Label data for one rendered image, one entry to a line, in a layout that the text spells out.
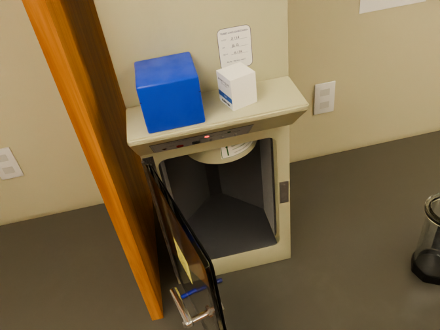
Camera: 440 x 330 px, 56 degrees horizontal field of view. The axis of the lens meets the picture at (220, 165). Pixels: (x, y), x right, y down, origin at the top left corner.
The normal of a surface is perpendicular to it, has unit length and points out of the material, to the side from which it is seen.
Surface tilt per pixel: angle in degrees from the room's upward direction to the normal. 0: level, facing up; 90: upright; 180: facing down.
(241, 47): 90
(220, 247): 0
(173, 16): 90
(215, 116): 0
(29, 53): 90
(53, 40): 90
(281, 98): 0
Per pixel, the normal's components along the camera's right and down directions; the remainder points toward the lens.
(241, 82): 0.48, 0.51
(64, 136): 0.19, 0.61
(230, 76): -0.11, -0.77
